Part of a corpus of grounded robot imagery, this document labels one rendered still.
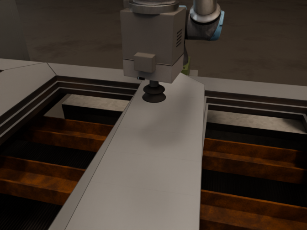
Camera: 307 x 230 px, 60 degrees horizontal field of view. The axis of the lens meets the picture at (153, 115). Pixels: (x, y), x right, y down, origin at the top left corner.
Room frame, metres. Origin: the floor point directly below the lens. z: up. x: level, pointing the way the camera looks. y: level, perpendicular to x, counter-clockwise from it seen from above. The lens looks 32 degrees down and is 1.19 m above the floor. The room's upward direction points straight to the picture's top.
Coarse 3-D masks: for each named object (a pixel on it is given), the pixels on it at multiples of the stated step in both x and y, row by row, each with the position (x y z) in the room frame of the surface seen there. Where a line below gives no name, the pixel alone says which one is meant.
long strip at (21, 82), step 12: (0, 72) 0.77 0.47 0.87; (12, 72) 0.77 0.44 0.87; (24, 72) 0.77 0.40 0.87; (36, 72) 0.77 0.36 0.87; (48, 72) 0.77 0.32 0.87; (0, 84) 0.68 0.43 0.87; (12, 84) 0.68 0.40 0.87; (24, 84) 0.68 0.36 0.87; (36, 84) 0.68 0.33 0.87; (0, 96) 0.61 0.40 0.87; (12, 96) 0.61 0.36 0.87; (24, 96) 0.61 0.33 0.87; (0, 108) 0.55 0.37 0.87
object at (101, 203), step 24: (96, 192) 0.29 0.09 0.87; (120, 192) 0.29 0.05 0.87; (144, 192) 0.29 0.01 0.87; (168, 192) 0.29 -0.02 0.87; (72, 216) 0.24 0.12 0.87; (96, 216) 0.24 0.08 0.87; (120, 216) 0.24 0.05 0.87; (144, 216) 0.24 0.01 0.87; (168, 216) 0.24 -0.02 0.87; (192, 216) 0.24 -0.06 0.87
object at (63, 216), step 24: (48, 96) 0.67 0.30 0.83; (96, 96) 0.70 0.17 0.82; (120, 96) 0.68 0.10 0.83; (216, 96) 0.64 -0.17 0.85; (240, 96) 0.62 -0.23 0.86; (0, 120) 0.51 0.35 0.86; (24, 120) 0.56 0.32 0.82; (120, 120) 0.50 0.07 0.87; (0, 144) 0.47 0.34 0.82; (72, 192) 0.29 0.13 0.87
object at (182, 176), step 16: (112, 160) 0.36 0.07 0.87; (128, 160) 0.36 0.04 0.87; (144, 160) 0.36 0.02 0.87; (160, 160) 0.36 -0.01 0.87; (176, 160) 0.36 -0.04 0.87; (96, 176) 0.32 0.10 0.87; (112, 176) 0.32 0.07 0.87; (128, 176) 0.32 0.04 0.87; (144, 176) 0.32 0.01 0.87; (160, 176) 0.32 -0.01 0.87; (176, 176) 0.32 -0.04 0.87; (192, 176) 0.32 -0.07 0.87; (176, 192) 0.29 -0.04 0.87; (192, 192) 0.29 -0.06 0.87
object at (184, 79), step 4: (180, 76) 0.74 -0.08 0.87; (184, 76) 0.74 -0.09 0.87; (188, 76) 0.74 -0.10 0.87; (148, 80) 0.71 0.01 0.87; (176, 80) 0.71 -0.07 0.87; (180, 80) 0.71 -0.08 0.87; (184, 80) 0.71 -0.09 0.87; (188, 80) 0.71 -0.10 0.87; (192, 80) 0.71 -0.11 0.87; (196, 80) 0.71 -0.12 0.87; (204, 84) 0.68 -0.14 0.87
